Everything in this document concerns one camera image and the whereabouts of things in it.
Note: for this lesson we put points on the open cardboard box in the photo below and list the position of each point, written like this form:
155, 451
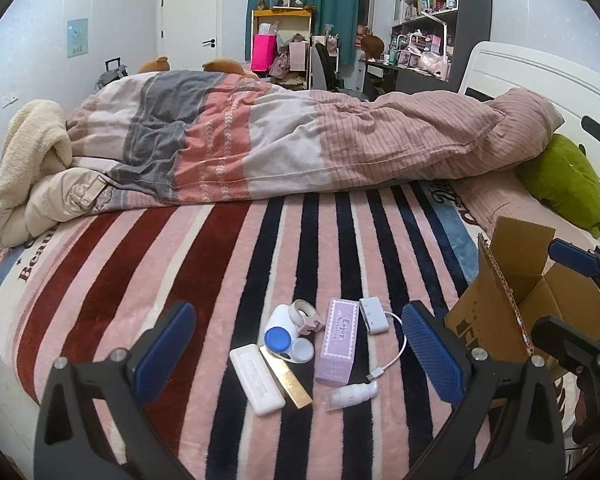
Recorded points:
515, 286

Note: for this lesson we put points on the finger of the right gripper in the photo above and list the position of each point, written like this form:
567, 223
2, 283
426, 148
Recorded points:
584, 262
575, 352

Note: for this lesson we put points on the dark desk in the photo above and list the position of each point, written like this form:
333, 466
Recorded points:
379, 78

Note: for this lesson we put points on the white blue contact lens case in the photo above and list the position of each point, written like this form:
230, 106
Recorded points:
282, 339

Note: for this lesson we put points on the white rectangular power bank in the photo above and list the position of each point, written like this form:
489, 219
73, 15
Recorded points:
257, 381

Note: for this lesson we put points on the yellow white shelf rack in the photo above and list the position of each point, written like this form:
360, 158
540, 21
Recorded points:
293, 28

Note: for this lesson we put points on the white tape roll dispenser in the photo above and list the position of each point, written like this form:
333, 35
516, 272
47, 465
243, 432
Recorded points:
304, 317

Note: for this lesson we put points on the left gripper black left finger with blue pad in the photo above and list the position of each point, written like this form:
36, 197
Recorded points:
70, 442

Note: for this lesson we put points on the blue wall poster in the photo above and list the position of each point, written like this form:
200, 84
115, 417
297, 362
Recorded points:
77, 37

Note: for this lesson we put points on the purple cosmetic box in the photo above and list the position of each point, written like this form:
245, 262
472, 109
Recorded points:
334, 365

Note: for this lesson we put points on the green plush pillow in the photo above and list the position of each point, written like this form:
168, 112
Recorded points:
563, 179

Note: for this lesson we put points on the brown plush toy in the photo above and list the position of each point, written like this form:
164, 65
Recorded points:
226, 66

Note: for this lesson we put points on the white usb hub with cable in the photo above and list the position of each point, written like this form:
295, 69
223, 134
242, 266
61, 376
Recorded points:
377, 322

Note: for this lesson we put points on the pink grey patchwork duvet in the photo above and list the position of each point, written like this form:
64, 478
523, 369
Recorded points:
195, 137

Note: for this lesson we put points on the grey bookshelf with items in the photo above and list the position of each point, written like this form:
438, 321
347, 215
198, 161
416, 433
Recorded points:
450, 28

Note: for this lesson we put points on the white door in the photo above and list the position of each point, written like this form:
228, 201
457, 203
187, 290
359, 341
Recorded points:
189, 32

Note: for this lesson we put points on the dark suitcase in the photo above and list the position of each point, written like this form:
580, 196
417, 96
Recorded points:
114, 70

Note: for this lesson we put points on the pink gift bag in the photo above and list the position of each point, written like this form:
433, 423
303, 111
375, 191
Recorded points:
263, 53

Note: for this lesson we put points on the small white spray bottle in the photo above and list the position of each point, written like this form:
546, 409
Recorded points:
350, 395

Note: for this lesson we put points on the cream fleece blanket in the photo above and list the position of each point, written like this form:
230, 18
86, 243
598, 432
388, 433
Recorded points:
39, 186

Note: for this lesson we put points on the gold rectangular bar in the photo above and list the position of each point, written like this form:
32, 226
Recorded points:
286, 379

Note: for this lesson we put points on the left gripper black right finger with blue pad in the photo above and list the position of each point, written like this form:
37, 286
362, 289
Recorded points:
527, 442

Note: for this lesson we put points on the white bed headboard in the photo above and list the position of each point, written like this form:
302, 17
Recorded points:
494, 68

